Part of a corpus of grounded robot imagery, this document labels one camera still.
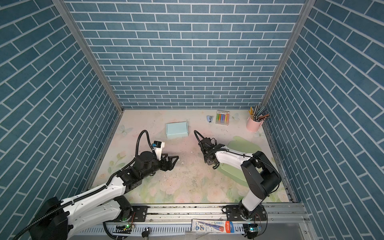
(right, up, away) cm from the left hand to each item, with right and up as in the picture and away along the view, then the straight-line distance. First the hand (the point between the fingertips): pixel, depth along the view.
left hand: (174, 157), depth 79 cm
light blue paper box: (-3, +13, +23) cm, 27 cm away
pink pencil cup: (+52, +16, +25) cm, 60 cm away
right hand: (+22, -2, +13) cm, 26 cm away
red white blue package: (+19, -30, -10) cm, 37 cm away
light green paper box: (+41, +4, +23) cm, 47 cm away
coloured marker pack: (+32, +22, +35) cm, 52 cm away
